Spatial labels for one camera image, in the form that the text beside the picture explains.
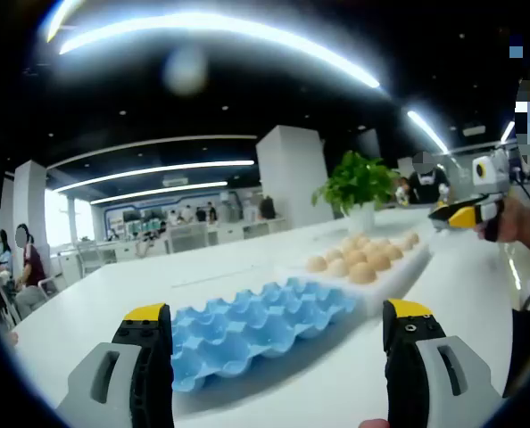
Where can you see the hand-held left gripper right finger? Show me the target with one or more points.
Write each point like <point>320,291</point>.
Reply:
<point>408,339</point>

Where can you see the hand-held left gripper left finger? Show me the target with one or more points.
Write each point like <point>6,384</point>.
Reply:
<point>144,339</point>

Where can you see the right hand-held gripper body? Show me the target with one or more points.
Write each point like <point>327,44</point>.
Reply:
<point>492,174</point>

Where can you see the pile of brown eggs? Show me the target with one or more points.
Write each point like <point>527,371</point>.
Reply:
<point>363,272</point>

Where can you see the blue egg tray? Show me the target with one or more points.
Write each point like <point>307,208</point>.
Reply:
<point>247,330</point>

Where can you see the person's right hand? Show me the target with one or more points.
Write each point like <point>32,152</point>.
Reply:
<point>517,223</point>

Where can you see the person's left hand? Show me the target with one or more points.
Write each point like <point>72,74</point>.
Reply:
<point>374,424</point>

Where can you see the white table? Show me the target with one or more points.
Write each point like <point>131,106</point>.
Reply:
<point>113,290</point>

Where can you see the short ceiling light strip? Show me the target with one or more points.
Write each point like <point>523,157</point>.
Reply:
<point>428,131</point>

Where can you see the green plant in white pot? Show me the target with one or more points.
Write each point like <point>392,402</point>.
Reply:
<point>358,178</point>

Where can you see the white mesh office chair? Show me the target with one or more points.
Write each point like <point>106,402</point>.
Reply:
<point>189,237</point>
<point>88,258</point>

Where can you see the person's dark clothing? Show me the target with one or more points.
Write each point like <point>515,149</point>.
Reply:
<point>528,348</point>

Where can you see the long white counter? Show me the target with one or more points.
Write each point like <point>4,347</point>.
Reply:
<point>229,232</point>

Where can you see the straight ceiling light strip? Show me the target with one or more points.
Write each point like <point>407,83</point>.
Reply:
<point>158,170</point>
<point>158,191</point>

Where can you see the wide white square pillar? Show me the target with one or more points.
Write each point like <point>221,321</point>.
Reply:
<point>292,178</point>

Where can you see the ceiling air conditioner unit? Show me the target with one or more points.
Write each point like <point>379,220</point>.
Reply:
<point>176,180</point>

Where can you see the black backpack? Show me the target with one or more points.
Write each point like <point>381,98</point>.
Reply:
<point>267,208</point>

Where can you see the narrow white pillar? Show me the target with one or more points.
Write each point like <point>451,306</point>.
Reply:
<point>28,200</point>

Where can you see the long curved ceiling light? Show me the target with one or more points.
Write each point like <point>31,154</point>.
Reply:
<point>292,39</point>

